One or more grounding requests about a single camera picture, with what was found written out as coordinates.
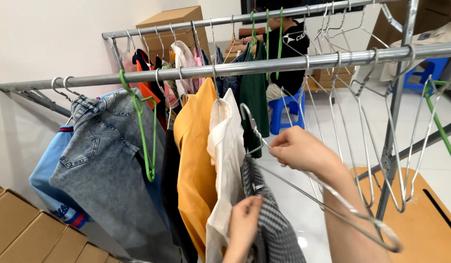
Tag large cardboard box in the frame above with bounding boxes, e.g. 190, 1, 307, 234
136, 5, 211, 63

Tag stack of flat cardboard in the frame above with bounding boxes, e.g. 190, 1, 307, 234
307, 66, 357, 91

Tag black white plaid garment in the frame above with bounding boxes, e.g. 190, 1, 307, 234
241, 153, 307, 263

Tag orange wooden table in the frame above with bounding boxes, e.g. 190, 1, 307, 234
351, 167, 451, 263

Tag green plastic hanger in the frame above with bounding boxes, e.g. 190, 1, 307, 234
119, 69, 157, 182
275, 7, 284, 80
424, 79, 451, 172
249, 10, 257, 52
265, 9, 270, 81

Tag dark green garment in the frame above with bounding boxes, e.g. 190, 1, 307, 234
239, 41, 270, 159

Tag brown cardboard box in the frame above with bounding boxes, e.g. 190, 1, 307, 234
367, 0, 451, 50

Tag metal clothes rack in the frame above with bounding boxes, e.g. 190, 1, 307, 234
0, 0, 451, 221

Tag person's right hand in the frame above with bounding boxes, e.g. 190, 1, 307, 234
269, 126, 346, 184

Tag dark blue denim garment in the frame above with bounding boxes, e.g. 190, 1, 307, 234
215, 44, 251, 100

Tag orange and navy garment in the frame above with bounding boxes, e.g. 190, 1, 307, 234
132, 49, 168, 131

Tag blue plastic stool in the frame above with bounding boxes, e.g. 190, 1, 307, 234
268, 88, 307, 136
391, 57, 450, 92

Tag row of empty wire hangers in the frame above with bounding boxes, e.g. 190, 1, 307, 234
282, 45, 446, 215
303, 0, 391, 50

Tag light blue denim jeans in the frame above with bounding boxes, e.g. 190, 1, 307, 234
49, 88, 182, 263

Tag silver wire clothes hanger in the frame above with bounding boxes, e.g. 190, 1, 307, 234
51, 77, 73, 126
63, 76, 82, 98
155, 68, 172, 131
240, 103, 404, 253
178, 66, 190, 102
211, 64, 222, 123

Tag floral garment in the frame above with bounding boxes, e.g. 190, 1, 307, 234
161, 60, 181, 109

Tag light blue polo shirt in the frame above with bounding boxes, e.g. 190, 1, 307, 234
29, 93, 96, 229

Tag yellow garment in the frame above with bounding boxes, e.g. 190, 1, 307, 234
173, 77, 219, 262

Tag white hung garment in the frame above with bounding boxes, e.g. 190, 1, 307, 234
170, 40, 197, 98

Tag beige cloth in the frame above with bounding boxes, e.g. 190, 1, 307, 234
351, 18, 451, 87

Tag row of cardboard boxes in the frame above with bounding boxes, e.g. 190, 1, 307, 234
0, 180, 121, 263

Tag white shirt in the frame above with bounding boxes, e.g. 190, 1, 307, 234
205, 88, 247, 263

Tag woven patterned bag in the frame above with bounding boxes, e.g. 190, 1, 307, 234
266, 83, 285, 102

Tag pink garment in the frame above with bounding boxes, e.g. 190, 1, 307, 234
193, 47, 208, 88

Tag person's left hand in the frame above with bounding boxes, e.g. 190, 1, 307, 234
225, 195, 265, 257

